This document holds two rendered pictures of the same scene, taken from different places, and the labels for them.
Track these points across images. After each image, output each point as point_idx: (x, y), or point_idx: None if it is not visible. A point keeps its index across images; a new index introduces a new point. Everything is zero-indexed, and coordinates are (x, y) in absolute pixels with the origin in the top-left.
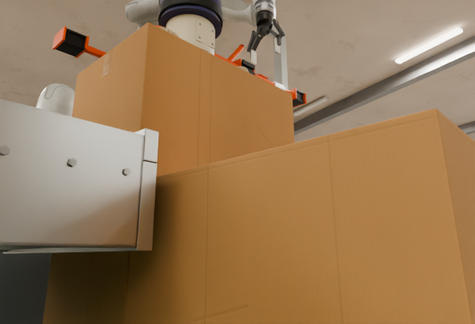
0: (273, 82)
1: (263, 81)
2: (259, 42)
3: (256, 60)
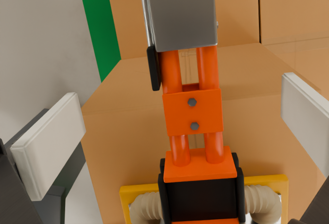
0: (214, 53)
1: (316, 175)
2: (35, 211)
3: (64, 112)
